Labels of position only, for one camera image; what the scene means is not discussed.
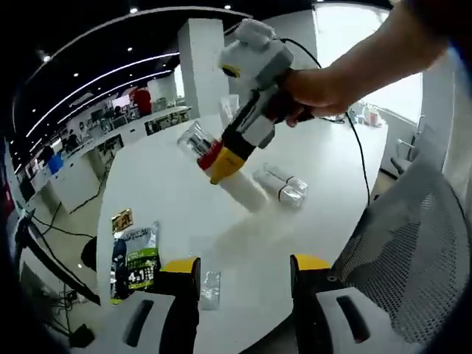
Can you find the white skincare tube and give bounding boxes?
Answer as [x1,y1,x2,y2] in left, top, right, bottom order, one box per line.
[219,94,240,126]

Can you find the red collar skincare spray bottle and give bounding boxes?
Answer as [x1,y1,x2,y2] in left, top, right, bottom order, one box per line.
[176,119,271,215]

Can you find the green black sachet packet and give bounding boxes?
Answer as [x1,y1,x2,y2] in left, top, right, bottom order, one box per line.
[110,221,161,305]

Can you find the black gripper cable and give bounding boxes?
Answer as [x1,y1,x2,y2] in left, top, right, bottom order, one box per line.
[274,36,372,207]

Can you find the black box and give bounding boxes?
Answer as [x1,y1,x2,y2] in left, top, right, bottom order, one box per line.
[68,323,96,348]

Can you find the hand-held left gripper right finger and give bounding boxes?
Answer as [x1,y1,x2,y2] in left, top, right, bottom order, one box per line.
[290,253,403,354]

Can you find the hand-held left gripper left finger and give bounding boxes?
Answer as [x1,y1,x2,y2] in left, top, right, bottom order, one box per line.
[105,257,202,354]

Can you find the gold foil packet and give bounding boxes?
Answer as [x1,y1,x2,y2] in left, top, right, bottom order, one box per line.
[111,208,134,233]

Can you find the small white skincare bottle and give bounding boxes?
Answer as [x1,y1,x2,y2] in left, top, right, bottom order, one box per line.
[253,168,304,210]
[263,163,309,198]

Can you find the black round object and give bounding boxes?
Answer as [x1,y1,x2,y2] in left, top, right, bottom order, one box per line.
[80,235,98,274]

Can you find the white square pillar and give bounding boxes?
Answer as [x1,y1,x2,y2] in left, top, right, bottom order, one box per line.
[177,18,229,128]

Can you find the person's right hand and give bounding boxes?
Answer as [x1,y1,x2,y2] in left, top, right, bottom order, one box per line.
[282,68,355,128]

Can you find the long white office counter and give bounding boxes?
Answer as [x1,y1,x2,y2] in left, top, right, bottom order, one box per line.
[36,105,192,215]

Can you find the grey mesh office chair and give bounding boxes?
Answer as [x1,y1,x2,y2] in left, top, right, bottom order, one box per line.
[331,154,470,344]

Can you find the large bright window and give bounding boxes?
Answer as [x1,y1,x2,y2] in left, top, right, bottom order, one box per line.
[315,5,425,119]

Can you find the black tripod stand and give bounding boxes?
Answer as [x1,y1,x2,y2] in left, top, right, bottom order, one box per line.
[14,208,101,307]

